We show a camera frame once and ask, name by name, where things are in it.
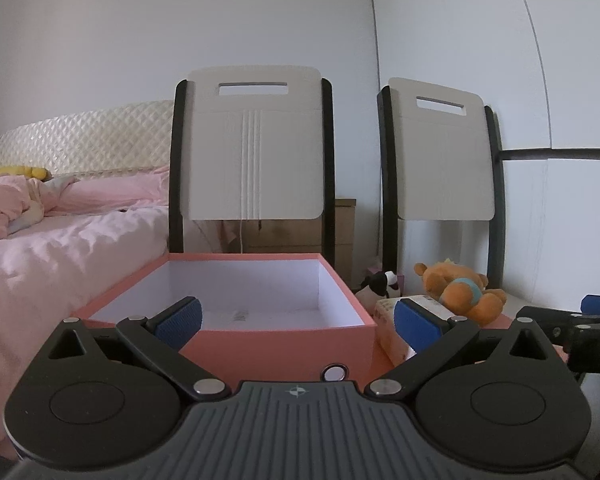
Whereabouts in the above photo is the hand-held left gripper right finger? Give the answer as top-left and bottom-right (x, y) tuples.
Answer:
(364, 297), (563, 403)

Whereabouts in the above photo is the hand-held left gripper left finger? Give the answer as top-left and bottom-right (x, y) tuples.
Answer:
(42, 296), (231, 403)

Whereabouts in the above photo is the white paper box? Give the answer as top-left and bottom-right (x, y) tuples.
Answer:
(372, 295), (456, 365)

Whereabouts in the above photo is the orange teddy bear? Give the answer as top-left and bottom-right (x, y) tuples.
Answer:
(414, 259), (508, 327)

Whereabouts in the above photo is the pink cardboard box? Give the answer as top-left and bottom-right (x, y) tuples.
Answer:
(70, 253), (378, 386)

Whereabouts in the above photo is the pink box lid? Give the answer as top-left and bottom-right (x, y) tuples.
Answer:
(372, 310), (568, 386)

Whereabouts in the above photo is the black and white cow plush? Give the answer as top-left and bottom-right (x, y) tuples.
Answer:
(356, 271), (403, 306)

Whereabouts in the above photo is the wooden nightstand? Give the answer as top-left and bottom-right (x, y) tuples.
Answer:
(240, 199), (357, 286)

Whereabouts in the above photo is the pink pillow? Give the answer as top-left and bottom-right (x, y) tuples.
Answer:
(40, 167), (171, 216)

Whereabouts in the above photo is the dark metal pole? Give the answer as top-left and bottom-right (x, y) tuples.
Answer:
(497, 147), (600, 163)

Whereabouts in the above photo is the white folding chair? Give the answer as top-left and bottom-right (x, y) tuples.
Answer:
(377, 77), (506, 293)
(169, 65), (336, 271)

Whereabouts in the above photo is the cream quilted headboard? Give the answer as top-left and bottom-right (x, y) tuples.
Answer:
(0, 100), (175, 181)

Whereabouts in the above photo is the crumpled pink blanket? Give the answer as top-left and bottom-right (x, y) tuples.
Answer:
(0, 175), (78, 241)

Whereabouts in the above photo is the yellow plush toy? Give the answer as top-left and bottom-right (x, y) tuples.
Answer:
(0, 165), (48, 181)

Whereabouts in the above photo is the grey wall cable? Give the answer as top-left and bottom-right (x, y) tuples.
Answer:
(505, 0), (553, 151)

